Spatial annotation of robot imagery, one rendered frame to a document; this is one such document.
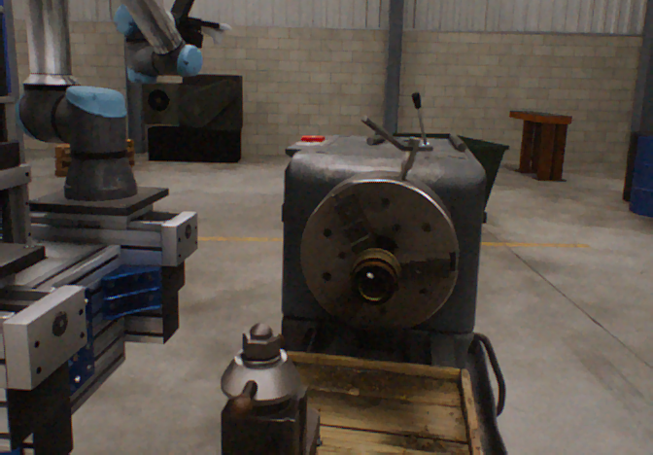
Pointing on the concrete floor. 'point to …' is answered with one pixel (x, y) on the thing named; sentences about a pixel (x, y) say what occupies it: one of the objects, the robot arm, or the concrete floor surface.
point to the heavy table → (542, 144)
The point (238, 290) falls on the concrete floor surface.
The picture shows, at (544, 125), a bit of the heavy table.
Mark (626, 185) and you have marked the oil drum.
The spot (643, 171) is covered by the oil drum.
